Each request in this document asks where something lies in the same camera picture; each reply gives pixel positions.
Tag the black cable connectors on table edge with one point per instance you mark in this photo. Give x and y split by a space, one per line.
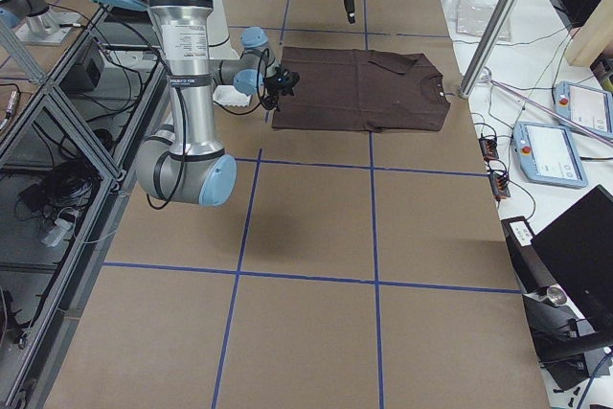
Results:
497 171

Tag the blue teach pendant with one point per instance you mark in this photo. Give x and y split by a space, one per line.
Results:
588 107
548 156

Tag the aluminium frame post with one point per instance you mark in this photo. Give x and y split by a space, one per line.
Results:
485 46

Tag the blue teach pendant far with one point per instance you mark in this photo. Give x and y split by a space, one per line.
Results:
588 107

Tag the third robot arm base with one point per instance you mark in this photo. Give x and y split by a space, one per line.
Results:
42 25

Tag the black laptop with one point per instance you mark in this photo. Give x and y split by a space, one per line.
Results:
576 248

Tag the clear plastic bag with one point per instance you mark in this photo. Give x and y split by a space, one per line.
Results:
473 16

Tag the dark brown t-shirt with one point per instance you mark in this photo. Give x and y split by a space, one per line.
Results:
358 90

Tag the white plastic tray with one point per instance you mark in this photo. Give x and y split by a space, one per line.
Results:
229 96

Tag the black box with white label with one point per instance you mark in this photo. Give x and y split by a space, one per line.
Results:
528 266

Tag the blue teach pendant near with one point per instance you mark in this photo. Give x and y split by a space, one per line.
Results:
548 156

